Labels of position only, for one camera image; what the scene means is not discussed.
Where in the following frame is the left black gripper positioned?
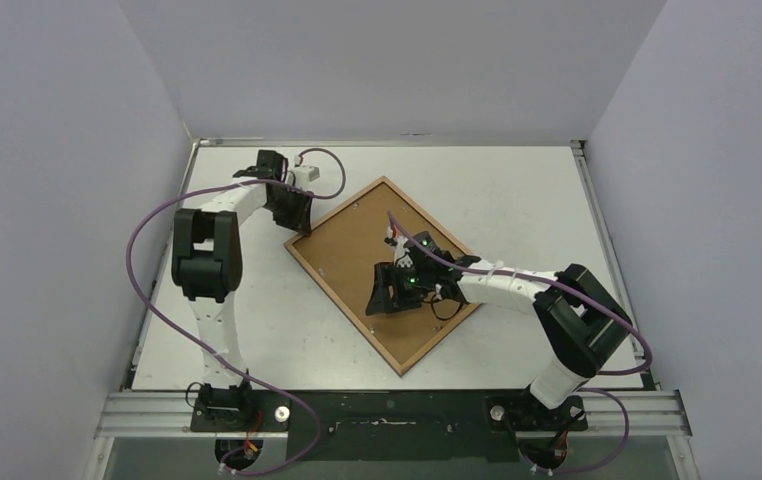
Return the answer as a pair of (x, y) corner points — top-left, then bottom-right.
(265, 186), (313, 237)

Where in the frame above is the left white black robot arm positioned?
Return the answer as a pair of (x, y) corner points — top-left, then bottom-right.
(171, 150), (320, 431)

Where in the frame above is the aluminium front rail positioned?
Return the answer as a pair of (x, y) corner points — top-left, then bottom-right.
(95, 391), (692, 438)

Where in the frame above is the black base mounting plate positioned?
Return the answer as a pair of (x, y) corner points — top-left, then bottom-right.
(189, 389), (588, 469)

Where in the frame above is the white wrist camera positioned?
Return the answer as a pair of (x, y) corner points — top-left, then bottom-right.
(384, 226), (414, 269)
(289, 165), (320, 190)

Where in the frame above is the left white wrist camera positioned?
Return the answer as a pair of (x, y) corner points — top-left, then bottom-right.
(289, 165), (320, 190)

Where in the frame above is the blue wooden picture frame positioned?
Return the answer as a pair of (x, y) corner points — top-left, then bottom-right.
(283, 175), (485, 378)

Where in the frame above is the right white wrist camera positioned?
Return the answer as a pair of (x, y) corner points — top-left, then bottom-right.
(384, 226), (414, 269)

